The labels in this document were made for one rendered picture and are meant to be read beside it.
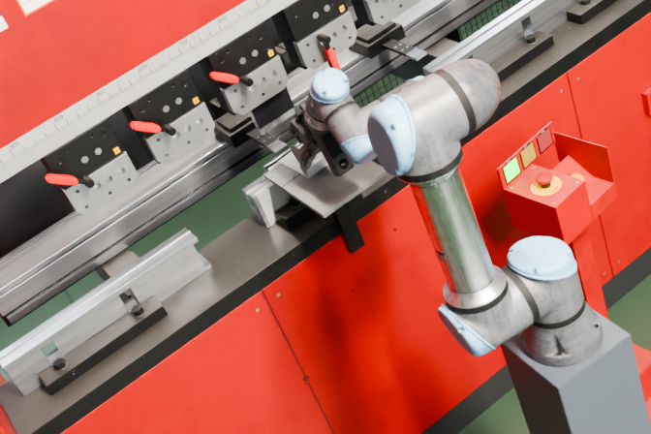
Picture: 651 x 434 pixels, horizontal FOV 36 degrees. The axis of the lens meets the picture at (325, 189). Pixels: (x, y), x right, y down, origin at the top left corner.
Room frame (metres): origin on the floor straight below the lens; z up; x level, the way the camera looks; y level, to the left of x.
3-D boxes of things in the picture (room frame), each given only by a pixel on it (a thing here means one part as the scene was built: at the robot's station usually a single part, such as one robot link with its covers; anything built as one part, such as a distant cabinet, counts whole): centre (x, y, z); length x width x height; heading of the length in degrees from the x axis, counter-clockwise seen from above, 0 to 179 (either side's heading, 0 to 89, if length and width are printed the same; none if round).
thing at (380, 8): (2.17, -0.31, 1.26); 0.15 x 0.09 x 0.17; 111
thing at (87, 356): (1.77, 0.58, 0.89); 0.30 x 0.05 x 0.03; 111
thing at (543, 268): (1.37, -0.31, 0.94); 0.13 x 0.12 x 0.14; 104
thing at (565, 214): (1.85, -0.51, 0.75); 0.20 x 0.16 x 0.18; 118
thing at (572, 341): (1.37, -0.31, 0.82); 0.15 x 0.15 x 0.10
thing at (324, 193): (1.90, -0.01, 1.00); 0.26 x 0.18 x 0.01; 21
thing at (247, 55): (2.03, 0.06, 1.26); 0.15 x 0.09 x 0.17; 111
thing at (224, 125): (2.18, 0.10, 1.01); 0.26 x 0.12 x 0.05; 21
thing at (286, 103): (2.04, 0.04, 1.13); 0.10 x 0.02 x 0.10; 111
